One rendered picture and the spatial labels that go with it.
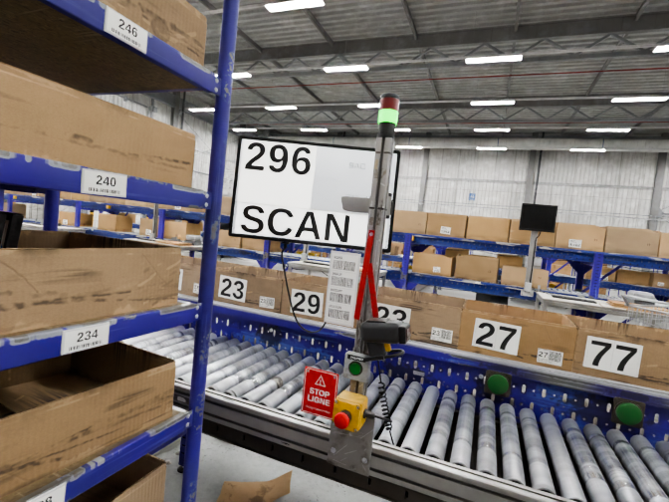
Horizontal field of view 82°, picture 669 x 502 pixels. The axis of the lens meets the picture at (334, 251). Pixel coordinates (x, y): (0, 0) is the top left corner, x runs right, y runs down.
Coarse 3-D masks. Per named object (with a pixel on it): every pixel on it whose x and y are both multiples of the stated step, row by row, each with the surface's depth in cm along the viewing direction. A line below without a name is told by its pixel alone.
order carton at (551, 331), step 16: (480, 304) 175; (496, 304) 172; (464, 320) 150; (496, 320) 146; (512, 320) 144; (528, 320) 142; (544, 320) 165; (560, 320) 163; (464, 336) 150; (528, 336) 142; (544, 336) 140; (560, 336) 138; (480, 352) 148; (496, 352) 146; (528, 352) 142; (560, 352) 138; (560, 368) 138
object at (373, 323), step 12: (372, 324) 95; (384, 324) 94; (396, 324) 94; (408, 324) 96; (360, 336) 97; (372, 336) 95; (384, 336) 94; (396, 336) 93; (408, 336) 94; (372, 348) 96; (384, 348) 96; (372, 360) 96
